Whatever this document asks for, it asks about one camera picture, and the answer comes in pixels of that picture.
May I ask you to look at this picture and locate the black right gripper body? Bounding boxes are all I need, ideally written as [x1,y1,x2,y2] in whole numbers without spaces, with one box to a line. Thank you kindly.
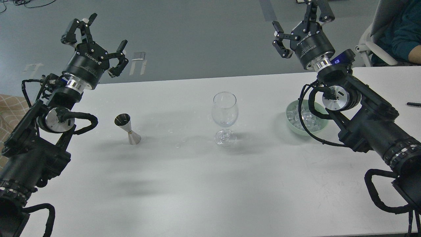
[290,20,335,70]

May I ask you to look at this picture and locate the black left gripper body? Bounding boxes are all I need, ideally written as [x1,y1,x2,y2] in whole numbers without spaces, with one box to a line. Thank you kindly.
[62,42,109,90]

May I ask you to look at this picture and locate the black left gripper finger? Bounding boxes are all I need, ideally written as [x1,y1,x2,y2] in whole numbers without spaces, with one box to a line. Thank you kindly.
[61,13,98,51]
[107,40,128,78]

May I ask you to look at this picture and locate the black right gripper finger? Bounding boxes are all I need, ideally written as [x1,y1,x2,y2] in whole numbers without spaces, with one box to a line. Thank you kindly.
[272,21,296,59]
[303,0,335,32]

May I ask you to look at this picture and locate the steel cocktail jigger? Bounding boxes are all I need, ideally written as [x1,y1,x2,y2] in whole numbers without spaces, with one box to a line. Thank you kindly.
[114,114,141,145]

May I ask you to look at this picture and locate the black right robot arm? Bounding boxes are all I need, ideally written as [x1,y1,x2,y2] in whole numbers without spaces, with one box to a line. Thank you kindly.
[272,0,421,237]

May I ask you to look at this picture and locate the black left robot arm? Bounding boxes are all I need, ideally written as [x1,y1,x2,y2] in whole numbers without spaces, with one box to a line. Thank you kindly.
[0,13,128,237]

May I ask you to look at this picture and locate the clear ice cubes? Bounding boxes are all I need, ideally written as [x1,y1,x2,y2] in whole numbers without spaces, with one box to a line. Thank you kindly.
[286,101,325,132]

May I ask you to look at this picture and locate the clear wine glass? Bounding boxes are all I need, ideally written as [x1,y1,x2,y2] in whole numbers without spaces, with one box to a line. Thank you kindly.
[211,92,238,147]

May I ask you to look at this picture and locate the white office chair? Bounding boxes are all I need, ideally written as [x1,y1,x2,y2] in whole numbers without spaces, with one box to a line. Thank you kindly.
[355,0,408,66]

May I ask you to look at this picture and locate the green bowl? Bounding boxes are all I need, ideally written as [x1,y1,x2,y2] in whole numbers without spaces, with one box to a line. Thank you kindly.
[285,99,328,136]

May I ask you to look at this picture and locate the person in teal sweater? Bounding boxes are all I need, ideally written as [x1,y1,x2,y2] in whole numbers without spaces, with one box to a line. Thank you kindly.
[377,0,421,66]

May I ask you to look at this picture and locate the beige checked cushion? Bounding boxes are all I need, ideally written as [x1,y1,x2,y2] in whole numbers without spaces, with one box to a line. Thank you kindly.
[0,94,29,150]

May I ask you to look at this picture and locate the black pen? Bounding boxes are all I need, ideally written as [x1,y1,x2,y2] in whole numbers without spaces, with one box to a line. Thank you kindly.
[406,102,421,108]

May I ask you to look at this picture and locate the black floor cables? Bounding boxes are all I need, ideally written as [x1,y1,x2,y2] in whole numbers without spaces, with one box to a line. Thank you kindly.
[0,0,57,13]

